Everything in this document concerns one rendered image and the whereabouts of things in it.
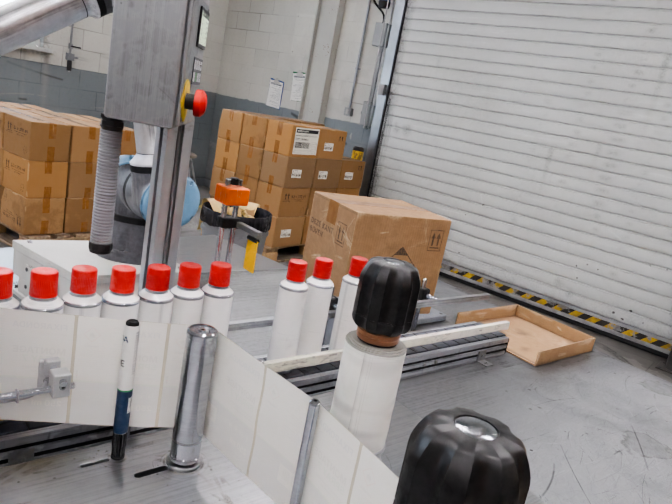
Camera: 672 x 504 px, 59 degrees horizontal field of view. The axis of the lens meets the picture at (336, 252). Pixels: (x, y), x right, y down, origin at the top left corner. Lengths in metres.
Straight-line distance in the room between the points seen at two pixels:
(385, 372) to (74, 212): 3.90
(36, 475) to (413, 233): 1.05
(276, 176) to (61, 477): 4.12
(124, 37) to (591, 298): 4.64
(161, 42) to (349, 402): 0.54
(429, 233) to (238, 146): 3.66
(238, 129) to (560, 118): 2.62
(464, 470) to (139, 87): 0.66
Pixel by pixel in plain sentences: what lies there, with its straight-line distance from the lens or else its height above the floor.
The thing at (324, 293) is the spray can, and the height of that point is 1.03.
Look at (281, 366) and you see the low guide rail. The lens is 1.06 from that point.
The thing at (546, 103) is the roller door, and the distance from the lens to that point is 5.28.
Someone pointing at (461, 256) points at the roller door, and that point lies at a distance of 5.54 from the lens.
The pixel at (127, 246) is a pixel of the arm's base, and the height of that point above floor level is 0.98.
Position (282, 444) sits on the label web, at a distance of 0.69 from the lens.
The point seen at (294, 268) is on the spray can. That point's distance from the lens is 1.03.
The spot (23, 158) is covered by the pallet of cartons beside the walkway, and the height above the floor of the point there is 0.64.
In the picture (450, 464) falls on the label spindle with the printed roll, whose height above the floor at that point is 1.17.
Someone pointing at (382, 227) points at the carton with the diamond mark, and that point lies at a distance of 1.49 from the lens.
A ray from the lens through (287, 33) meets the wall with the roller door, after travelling 7.19.
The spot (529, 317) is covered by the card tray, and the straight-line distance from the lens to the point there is 1.92.
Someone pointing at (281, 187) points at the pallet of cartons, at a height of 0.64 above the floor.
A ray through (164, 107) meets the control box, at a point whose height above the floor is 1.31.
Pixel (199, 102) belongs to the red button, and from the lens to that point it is 0.87.
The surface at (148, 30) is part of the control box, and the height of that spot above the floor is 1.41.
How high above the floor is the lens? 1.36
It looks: 14 degrees down
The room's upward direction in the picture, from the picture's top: 11 degrees clockwise
